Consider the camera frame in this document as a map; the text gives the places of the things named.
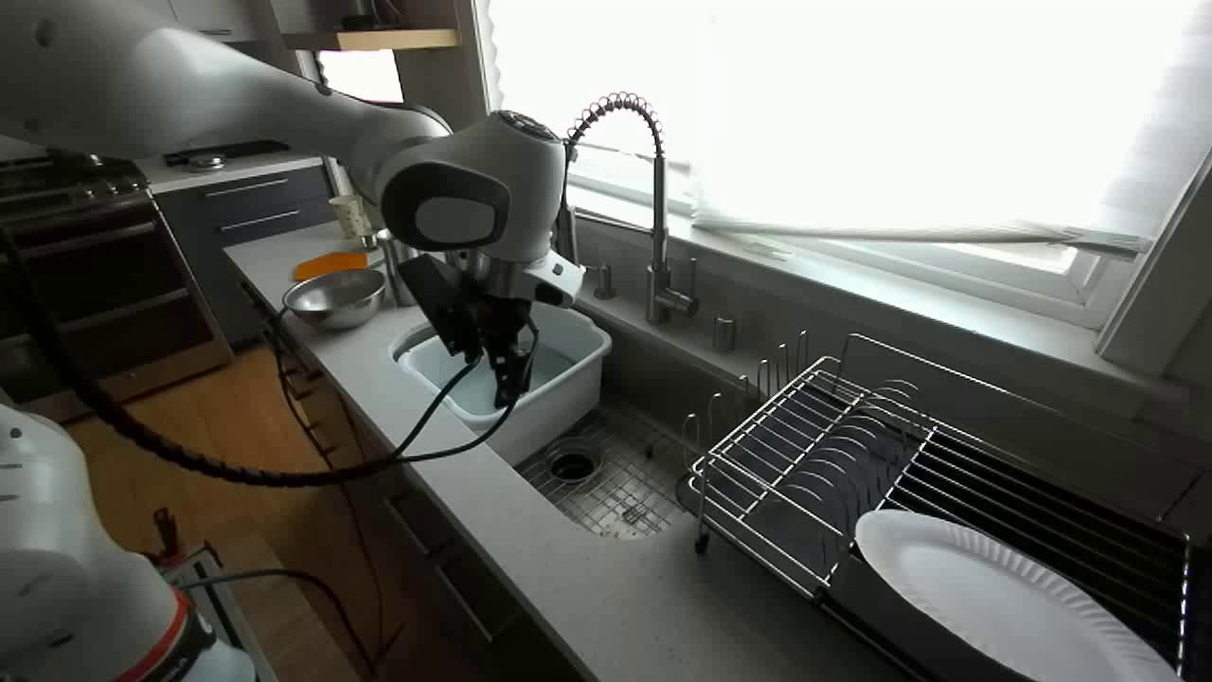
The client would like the round sink drain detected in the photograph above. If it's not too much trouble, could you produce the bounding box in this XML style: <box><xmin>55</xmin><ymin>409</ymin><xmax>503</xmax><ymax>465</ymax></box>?
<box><xmin>549</xmin><ymin>451</ymin><xmax>597</xmax><ymax>486</ymax></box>

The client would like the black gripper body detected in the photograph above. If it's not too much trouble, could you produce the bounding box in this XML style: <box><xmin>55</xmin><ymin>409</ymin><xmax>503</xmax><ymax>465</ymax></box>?
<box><xmin>484</xmin><ymin>293</ymin><xmax>546</xmax><ymax>372</ymax></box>

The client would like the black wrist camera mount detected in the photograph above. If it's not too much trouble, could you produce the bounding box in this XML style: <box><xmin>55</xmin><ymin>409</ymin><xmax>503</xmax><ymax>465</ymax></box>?
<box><xmin>398</xmin><ymin>249</ymin><xmax>501</xmax><ymax>362</ymax></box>

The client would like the wooden wall shelf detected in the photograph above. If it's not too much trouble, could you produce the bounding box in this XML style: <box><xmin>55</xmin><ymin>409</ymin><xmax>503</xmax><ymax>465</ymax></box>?
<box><xmin>281</xmin><ymin>23</ymin><xmax>467</xmax><ymax>55</ymax></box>

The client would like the dark blue drawer cabinet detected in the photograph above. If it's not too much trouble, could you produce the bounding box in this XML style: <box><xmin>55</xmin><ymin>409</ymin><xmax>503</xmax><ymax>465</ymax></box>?
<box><xmin>156</xmin><ymin>160</ymin><xmax>335</xmax><ymax>351</ymax></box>

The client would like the orange kitchen utensil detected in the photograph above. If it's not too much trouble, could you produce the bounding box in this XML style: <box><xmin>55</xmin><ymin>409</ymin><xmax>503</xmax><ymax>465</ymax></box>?
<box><xmin>291</xmin><ymin>245</ymin><xmax>374</xmax><ymax>287</ymax></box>

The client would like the stainless steel bowl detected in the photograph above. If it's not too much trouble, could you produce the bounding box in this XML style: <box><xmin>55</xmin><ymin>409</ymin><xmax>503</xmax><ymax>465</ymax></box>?
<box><xmin>277</xmin><ymin>260</ymin><xmax>395</xmax><ymax>336</ymax></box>

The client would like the thin black cable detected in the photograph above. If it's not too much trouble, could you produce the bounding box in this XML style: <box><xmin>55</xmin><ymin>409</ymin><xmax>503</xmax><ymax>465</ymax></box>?
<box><xmin>184</xmin><ymin>566</ymin><xmax>382</xmax><ymax>682</ymax></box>

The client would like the white window frame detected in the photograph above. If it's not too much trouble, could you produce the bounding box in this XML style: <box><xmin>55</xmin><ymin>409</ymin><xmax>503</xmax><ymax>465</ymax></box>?
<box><xmin>1094</xmin><ymin>155</ymin><xmax>1212</xmax><ymax>381</ymax></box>

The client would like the thick black corrugated cable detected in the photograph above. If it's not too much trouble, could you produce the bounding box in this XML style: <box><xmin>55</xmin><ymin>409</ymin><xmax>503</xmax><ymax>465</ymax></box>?
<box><xmin>0</xmin><ymin>218</ymin><xmax>521</xmax><ymax>491</ymax></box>

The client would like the white round plate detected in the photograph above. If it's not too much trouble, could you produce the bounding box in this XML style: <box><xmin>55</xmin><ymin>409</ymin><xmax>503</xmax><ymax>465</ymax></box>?
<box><xmin>850</xmin><ymin>506</ymin><xmax>1185</xmax><ymax>682</ymax></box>

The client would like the black kitchen stove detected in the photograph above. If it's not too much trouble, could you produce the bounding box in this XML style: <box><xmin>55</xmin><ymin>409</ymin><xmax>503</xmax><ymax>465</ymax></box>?
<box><xmin>0</xmin><ymin>148</ymin><xmax>239</xmax><ymax>409</ymax></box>

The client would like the steel spring kitchen faucet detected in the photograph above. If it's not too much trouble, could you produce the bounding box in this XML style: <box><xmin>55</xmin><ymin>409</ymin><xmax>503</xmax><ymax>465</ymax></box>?
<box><xmin>560</xmin><ymin>88</ymin><xmax>700</xmax><ymax>327</ymax></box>

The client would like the black ribbed drip tray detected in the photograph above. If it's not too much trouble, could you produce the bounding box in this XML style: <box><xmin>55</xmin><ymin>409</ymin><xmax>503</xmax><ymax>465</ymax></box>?
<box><xmin>689</xmin><ymin>372</ymin><xmax>1195</xmax><ymax>682</ymax></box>

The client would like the steel sink bottom grid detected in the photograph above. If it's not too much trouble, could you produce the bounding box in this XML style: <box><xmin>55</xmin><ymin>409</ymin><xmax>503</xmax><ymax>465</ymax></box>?
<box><xmin>515</xmin><ymin>404</ymin><xmax>700</xmax><ymax>547</ymax></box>

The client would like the white plastic wash tub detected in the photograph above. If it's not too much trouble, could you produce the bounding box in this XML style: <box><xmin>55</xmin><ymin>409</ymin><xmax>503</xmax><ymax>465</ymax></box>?
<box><xmin>395</xmin><ymin>299</ymin><xmax>617</xmax><ymax>470</ymax></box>

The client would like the tall steel cup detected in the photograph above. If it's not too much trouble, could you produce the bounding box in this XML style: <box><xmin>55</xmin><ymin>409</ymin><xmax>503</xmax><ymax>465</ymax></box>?
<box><xmin>372</xmin><ymin>226</ymin><xmax>416</xmax><ymax>305</ymax></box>

